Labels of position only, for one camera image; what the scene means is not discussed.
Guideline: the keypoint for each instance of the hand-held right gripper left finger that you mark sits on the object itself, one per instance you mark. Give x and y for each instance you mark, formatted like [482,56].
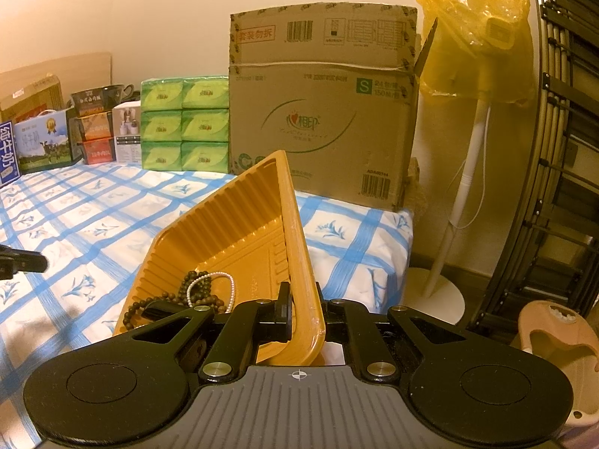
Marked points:
[283,313]

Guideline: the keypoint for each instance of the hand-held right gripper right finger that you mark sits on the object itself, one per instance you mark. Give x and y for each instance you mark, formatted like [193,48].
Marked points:
[337,311]

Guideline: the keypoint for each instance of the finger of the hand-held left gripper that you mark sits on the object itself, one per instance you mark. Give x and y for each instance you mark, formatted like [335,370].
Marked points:
[23,261]

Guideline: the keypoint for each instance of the white pearl strand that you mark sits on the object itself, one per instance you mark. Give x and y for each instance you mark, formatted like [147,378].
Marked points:
[224,277]

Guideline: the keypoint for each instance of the yellow plastic tray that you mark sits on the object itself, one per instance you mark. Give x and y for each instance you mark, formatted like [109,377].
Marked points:
[224,224]

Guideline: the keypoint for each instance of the blue checked sheet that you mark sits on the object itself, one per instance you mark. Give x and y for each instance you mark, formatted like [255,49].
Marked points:
[93,224]

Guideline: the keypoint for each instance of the blue milk carton box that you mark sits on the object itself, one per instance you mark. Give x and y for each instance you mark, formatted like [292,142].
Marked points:
[9,154]

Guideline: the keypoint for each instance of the milk gift box with cows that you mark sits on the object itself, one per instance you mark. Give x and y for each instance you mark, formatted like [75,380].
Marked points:
[44,142]

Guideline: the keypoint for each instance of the red noodle box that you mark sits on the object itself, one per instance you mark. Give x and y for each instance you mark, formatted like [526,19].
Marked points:
[98,151]

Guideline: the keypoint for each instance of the brown printed cardboard box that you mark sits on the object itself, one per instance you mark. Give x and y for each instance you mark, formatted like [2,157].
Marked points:
[30,98]

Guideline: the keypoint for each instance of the white product box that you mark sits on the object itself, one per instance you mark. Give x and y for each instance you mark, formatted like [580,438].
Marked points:
[127,133]

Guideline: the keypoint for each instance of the dark noodle box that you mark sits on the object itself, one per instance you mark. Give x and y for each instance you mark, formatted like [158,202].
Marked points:
[93,100]

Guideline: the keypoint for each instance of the large cardboard box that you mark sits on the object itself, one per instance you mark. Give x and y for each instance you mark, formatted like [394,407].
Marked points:
[323,117]

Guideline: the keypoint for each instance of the beige plastic stool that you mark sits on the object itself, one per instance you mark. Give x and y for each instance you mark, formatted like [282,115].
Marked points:
[538,325]

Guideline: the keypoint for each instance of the stack of green tissue packets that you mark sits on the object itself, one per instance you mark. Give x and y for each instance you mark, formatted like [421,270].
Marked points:
[185,124]

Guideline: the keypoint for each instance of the white standing fan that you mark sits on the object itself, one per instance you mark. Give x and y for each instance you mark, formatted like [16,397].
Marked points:
[475,149]

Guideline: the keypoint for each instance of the folded metal rack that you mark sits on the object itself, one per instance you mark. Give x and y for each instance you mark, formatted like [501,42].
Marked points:
[557,173]

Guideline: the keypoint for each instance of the yellow plastic bag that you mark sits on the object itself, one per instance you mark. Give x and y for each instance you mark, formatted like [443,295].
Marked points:
[468,2]

